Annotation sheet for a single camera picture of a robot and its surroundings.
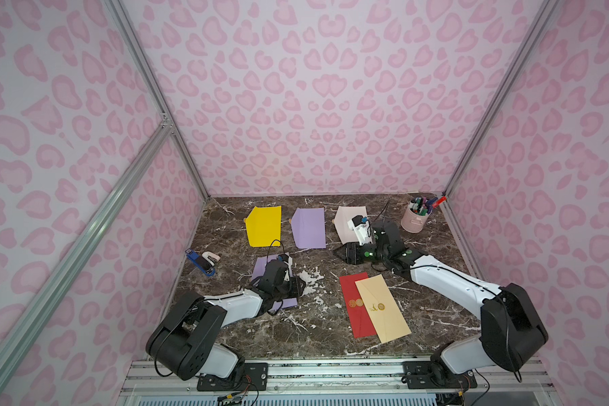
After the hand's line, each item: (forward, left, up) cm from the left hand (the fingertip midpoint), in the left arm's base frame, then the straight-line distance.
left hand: (303, 281), depth 91 cm
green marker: (+28, -45, +10) cm, 55 cm away
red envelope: (-13, -19, -2) cm, 23 cm away
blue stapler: (+9, +38, -1) cm, 39 cm away
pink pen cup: (+22, -43, +5) cm, 49 cm away
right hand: (+3, -11, +14) cm, 18 cm away
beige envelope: (-9, -27, -2) cm, 29 cm away
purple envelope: (+27, -1, -3) cm, 27 cm away
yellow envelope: (+28, +18, -3) cm, 33 cm away
